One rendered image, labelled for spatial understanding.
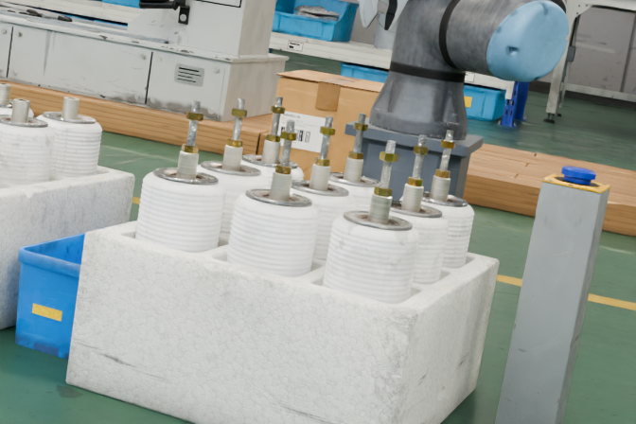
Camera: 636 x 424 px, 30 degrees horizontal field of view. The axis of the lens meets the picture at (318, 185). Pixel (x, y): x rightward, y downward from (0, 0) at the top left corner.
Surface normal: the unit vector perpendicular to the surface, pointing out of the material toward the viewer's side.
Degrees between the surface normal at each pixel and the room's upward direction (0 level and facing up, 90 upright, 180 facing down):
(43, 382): 0
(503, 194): 90
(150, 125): 90
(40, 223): 90
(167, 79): 90
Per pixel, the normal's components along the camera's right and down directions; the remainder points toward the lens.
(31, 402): 0.16, -0.97
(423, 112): 0.04, -0.14
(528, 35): 0.60, 0.33
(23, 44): -0.25, 0.11
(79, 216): 0.91, 0.21
